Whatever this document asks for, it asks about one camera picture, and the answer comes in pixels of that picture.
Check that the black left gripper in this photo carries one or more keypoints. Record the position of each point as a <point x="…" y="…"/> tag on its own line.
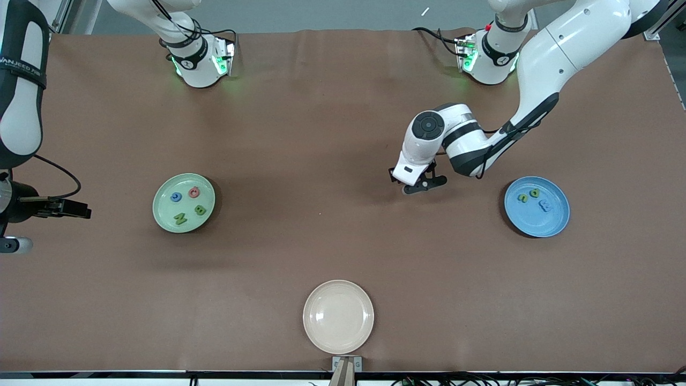
<point x="430" y="166"/>

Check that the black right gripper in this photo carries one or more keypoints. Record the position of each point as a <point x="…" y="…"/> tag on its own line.
<point x="21" y="208"/>

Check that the green foam letter N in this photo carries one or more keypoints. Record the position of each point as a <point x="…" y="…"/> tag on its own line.
<point x="180" y="218"/>

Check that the red foam letter Q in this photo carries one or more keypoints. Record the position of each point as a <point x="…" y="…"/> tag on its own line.
<point x="191" y="192"/>

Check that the light blue foam letter m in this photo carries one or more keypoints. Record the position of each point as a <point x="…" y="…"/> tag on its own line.
<point x="545" y="206"/>

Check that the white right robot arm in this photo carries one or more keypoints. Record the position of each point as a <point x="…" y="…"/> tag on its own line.
<point x="21" y="118"/>

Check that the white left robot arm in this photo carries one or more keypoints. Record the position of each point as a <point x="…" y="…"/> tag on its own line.
<point x="563" y="53"/>

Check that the brown table cover mat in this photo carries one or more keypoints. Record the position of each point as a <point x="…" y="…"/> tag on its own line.
<point x="343" y="257"/>

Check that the pale green plate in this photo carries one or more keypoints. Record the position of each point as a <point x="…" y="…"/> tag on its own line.
<point x="183" y="206"/>

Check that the blue plate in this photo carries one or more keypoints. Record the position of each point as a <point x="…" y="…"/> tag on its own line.
<point x="538" y="222"/>

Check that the beige plate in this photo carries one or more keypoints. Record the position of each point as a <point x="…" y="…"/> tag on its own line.
<point x="338" y="317"/>

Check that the aluminium frame post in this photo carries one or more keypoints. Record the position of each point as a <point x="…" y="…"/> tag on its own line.
<point x="651" y="35"/>
<point x="61" y="13"/>

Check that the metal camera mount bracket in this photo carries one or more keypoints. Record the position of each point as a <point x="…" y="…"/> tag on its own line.
<point x="347" y="372"/>

